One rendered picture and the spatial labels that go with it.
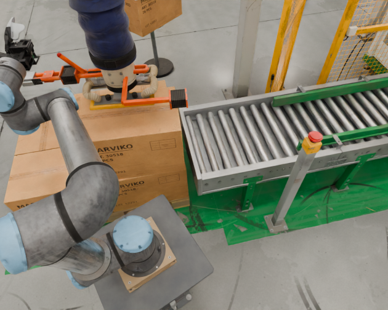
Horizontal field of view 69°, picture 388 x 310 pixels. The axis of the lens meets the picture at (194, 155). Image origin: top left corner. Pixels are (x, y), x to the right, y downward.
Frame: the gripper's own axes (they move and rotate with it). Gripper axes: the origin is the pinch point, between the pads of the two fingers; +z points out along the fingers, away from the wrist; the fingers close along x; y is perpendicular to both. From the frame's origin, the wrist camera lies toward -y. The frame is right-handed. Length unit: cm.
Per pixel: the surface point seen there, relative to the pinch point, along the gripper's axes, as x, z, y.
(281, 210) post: -130, -20, 123
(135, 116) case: -63, 18, 30
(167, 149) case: -79, 3, 47
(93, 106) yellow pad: -44.5, 8.7, 12.4
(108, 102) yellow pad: -44.0, 10.0, 20.1
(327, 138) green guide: -93, 13, 156
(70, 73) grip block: -31.8, 20.5, 2.9
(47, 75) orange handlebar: -32.1, 20.4, -8.8
